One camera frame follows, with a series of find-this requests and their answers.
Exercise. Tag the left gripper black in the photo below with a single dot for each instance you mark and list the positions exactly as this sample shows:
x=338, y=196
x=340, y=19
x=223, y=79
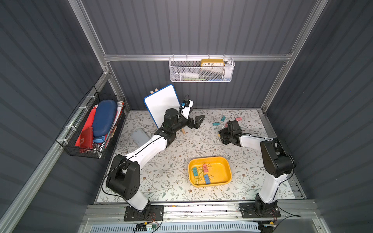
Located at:
x=189, y=123

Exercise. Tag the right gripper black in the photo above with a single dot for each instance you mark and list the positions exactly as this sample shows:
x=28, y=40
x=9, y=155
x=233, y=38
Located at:
x=225, y=137

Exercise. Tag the yellow plastic storage tray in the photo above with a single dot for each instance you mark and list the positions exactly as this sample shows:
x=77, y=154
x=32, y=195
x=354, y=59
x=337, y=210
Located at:
x=221, y=171

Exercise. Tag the blue binder clip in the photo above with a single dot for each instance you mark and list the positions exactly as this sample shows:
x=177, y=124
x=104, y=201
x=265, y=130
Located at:
x=208, y=178

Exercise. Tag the yellow binder clip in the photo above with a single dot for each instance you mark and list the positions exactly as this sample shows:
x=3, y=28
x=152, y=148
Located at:
x=200, y=179

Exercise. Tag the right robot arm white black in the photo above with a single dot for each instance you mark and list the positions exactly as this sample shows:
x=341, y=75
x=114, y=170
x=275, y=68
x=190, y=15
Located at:
x=277, y=160

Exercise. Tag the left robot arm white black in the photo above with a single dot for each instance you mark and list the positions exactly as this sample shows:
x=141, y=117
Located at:
x=124, y=175

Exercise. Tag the translucent small plastic box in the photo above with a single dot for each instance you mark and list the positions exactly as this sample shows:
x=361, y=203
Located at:
x=141, y=137

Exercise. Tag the yellow clock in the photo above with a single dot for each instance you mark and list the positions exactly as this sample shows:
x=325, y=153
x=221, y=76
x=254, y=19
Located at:
x=212, y=63

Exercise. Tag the blue oval case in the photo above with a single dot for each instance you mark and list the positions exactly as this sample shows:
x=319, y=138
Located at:
x=104, y=118

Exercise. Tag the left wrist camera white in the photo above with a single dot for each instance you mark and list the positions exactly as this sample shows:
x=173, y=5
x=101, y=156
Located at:
x=185, y=108

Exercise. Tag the small whiteboard blue frame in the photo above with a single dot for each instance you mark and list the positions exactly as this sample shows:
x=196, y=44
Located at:
x=160, y=101

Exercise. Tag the white wire wall basket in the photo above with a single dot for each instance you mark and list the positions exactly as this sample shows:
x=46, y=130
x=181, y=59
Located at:
x=188, y=69

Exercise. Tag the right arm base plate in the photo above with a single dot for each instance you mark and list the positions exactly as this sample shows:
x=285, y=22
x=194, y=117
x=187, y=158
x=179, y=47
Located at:
x=259, y=210

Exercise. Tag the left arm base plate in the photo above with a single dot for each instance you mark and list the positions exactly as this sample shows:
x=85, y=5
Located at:
x=150, y=213

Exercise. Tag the black wire side basket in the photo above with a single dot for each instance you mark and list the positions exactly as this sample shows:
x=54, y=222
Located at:
x=103, y=146

